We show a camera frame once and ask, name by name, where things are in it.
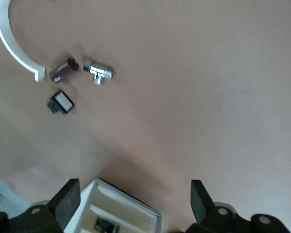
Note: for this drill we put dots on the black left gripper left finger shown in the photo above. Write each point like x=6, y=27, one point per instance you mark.
x=65, y=206

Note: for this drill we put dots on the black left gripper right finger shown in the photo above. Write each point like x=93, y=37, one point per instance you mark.
x=201, y=204

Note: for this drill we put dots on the orange push button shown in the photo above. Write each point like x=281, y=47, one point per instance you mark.
x=103, y=224

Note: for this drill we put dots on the brown terminal block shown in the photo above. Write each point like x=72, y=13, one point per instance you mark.
x=63, y=70

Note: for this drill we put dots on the chrome valve fitting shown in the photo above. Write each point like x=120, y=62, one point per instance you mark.
x=99, y=70

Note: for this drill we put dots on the white curved plastic clamp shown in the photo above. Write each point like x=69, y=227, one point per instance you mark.
x=4, y=36

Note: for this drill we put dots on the black switch with white face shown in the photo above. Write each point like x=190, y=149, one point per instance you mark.
x=63, y=99

